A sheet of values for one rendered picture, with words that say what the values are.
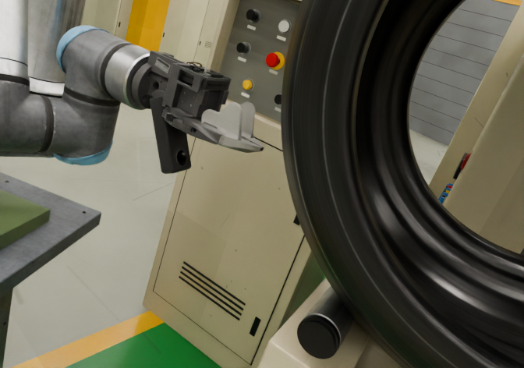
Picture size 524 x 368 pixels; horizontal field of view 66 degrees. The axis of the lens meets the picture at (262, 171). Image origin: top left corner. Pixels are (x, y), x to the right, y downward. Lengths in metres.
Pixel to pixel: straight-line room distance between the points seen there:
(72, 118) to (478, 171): 0.65
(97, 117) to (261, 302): 0.89
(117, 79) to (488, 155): 0.58
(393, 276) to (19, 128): 0.54
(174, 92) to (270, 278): 0.88
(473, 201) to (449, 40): 9.26
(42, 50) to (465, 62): 9.28
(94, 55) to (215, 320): 1.09
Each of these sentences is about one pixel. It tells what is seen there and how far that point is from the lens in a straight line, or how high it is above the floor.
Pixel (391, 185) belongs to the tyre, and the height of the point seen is 1.01.
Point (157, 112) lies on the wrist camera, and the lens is 0.61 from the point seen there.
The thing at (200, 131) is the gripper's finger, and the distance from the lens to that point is 0.53.
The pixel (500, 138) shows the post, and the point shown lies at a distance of 0.72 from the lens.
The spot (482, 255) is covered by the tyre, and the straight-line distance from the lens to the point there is 0.66.
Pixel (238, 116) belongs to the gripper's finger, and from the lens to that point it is 0.52.
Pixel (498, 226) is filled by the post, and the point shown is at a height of 0.99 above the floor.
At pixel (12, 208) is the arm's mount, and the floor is 0.63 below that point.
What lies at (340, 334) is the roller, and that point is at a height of 0.91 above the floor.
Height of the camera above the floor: 1.17
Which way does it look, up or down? 19 degrees down
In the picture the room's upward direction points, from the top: 19 degrees clockwise
